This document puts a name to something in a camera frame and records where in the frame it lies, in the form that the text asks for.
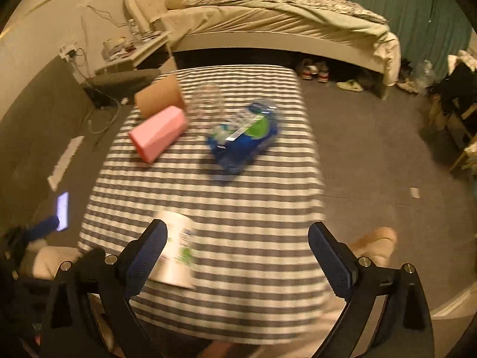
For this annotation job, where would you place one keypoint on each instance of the white paper cup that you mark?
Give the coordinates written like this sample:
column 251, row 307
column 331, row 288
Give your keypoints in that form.
column 174, row 266

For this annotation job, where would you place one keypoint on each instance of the green slipper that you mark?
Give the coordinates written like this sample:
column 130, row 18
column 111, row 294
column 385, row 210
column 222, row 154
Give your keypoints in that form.
column 350, row 85

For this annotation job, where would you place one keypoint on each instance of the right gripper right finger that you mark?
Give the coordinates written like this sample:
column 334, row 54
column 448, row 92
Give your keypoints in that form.
column 404, row 328

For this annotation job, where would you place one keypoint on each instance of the white bed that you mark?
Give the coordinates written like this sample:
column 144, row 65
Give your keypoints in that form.
column 263, row 25

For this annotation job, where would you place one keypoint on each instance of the lit smartphone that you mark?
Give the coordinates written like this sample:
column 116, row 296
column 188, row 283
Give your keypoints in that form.
column 62, row 211

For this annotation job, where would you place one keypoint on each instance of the wall power socket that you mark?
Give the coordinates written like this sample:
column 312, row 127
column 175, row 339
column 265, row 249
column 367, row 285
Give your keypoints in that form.
column 68, row 52

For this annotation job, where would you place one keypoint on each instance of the sneakers under bed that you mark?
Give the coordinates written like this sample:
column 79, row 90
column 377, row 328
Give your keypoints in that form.
column 307, row 69

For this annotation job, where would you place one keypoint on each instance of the clear plastic cup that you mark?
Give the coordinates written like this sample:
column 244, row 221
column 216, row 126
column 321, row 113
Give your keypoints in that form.
column 205, row 107

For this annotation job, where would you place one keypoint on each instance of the chair with clothes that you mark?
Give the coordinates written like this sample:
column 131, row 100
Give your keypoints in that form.
column 453, row 107

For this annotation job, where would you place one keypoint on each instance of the green curtain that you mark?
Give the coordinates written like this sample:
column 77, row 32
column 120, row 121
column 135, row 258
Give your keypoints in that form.
column 427, row 29

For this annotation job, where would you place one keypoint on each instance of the blue plastic water bottle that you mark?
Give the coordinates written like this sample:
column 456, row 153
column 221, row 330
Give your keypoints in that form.
column 235, row 142

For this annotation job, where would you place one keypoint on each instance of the large clear water jug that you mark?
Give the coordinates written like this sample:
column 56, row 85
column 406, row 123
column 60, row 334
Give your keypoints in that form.
column 424, row 75

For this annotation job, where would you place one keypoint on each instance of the pink hexagonal cup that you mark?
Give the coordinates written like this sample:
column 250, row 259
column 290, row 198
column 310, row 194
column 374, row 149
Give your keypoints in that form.
column 158, row 132

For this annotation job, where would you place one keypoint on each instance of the brown paper cup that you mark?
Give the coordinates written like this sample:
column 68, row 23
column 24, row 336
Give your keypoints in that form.
column 159, row 95

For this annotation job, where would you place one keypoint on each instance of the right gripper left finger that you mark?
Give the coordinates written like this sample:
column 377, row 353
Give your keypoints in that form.
column 69, row 327

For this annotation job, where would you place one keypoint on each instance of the checkered tablecloth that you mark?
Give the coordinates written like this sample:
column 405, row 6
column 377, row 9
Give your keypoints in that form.
column 255, row 279

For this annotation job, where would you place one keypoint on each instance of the white nightstand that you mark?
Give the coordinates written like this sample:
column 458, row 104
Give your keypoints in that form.
column 153, row 54

